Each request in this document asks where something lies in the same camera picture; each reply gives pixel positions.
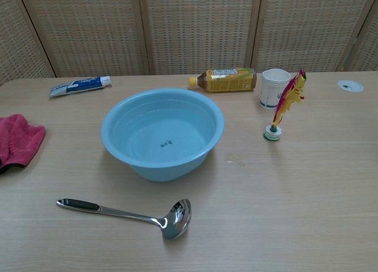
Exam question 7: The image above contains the light blue plastic basin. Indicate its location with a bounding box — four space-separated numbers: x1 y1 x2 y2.
100 88 226 183

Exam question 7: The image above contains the white round cable grommet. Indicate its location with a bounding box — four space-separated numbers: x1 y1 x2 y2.
337 79 364 93

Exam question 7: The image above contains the red yellow feather shuttlecock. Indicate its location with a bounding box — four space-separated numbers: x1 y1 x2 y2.
263 69 307 142

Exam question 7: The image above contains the white paper cup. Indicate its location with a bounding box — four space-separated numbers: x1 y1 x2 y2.
259 68 292 111

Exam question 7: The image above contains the blue white toothpaste tube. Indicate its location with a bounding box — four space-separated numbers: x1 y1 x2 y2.
48 76 113 99

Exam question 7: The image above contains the red cloth with black trim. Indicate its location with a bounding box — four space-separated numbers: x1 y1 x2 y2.
0 114 47 175

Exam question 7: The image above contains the yellow label tea bottle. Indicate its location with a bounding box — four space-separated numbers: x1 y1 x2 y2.
188 67 258 93

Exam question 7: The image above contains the woven rattan folding screen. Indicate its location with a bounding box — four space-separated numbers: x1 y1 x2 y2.
0 0 378 86

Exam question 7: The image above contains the metal ladle with black grip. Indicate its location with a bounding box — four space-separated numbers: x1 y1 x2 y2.
56 197 193 241

